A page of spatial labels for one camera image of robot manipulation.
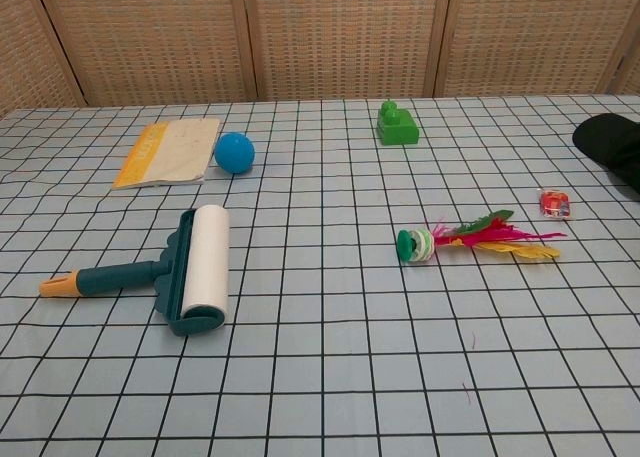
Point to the colourful feather shuttlecock green base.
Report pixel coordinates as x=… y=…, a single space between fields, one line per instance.
x=422 y=247

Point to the blue rubber ball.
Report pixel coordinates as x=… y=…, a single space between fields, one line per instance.
x=234 y=153

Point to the blue checkered tablecloth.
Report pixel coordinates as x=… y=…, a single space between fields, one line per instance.
x=325 y=327

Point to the green toy building block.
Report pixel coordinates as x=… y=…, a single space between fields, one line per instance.
x=397 y=129

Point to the teal lint roller orange tip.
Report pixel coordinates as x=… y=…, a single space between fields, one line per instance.
x=205 y=262

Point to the yellow and white notebook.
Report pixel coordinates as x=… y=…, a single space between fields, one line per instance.
x=170 y=152

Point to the loose pink feather strand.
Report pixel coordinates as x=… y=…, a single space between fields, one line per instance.
x=473 y=340
x=467 y=394

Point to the small red candy packet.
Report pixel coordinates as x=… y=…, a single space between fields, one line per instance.
x=554 y=204

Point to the black fabric cap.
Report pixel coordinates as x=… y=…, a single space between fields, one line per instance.
x=617 y=147

